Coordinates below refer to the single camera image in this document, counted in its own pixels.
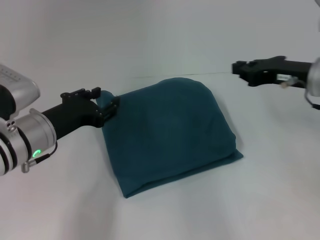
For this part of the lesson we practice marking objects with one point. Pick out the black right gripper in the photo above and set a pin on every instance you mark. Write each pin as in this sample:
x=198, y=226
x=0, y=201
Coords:
x=275, y=71

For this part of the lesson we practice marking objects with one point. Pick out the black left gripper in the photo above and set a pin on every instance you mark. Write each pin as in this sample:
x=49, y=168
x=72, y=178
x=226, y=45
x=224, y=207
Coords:
x=72, y=115

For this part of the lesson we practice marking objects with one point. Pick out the teal blue shirt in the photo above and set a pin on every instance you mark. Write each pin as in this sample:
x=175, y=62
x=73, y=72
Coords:
x=170, y=137

